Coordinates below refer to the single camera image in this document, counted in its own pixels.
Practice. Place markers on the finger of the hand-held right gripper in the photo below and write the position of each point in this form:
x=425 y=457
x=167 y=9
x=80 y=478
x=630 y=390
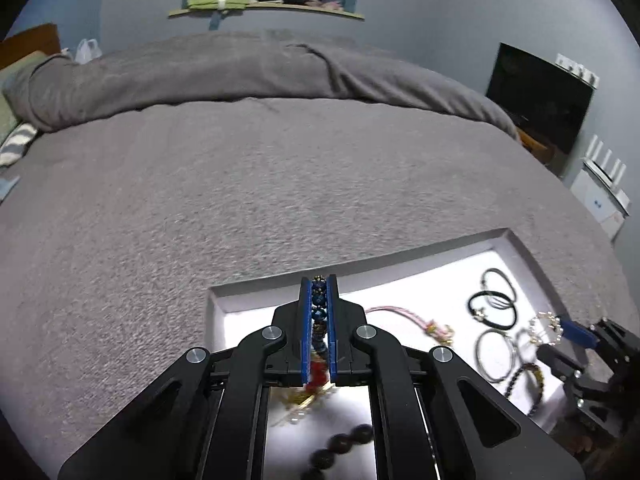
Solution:
x=577 y=332
x=560 y=362

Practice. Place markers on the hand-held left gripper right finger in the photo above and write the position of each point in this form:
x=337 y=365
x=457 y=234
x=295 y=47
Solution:
x=333 y=330

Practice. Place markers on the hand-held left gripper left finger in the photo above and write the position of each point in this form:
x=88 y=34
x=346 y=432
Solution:
x=304 y=330

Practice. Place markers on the red bead jewelry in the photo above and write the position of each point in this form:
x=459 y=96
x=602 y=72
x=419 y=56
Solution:
x=315 y=382

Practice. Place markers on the silver bangle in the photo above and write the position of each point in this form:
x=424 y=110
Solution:
x=481 y=360

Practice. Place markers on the grey jewelry box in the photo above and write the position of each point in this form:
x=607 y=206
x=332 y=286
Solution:
x=425 y=285

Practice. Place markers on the white box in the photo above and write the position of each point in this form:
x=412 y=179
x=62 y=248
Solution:
x=597 y=205

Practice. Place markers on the white router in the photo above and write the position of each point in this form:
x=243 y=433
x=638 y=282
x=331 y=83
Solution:
x=607 y=170

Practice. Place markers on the grey blanket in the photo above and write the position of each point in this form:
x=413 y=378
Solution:
x=200 y=185

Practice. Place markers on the wooden television stand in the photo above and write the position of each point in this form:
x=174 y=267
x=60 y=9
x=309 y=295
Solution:
x=537 y=147

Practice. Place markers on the black television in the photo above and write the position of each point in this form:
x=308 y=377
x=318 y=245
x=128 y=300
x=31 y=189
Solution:
x=540 y=95

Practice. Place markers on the wooden window sill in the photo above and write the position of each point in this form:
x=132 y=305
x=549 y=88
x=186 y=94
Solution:
x=280 y=7

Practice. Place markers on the pink cloth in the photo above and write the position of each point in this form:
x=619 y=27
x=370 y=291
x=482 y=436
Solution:
x=325 y=5

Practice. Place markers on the light blue sheet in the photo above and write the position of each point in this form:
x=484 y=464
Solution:
x=7 y=189

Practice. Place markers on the white plastic bag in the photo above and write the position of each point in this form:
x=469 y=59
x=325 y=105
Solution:
x=88 y=52

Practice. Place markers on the green pillow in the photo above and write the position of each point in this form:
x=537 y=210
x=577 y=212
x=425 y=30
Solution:
x=7 y=95

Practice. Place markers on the wooden headboard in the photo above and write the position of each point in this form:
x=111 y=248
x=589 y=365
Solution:
x=30 y=42

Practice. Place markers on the white wall sockets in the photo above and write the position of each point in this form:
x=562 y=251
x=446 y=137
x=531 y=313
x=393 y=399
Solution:
x=577 y=70

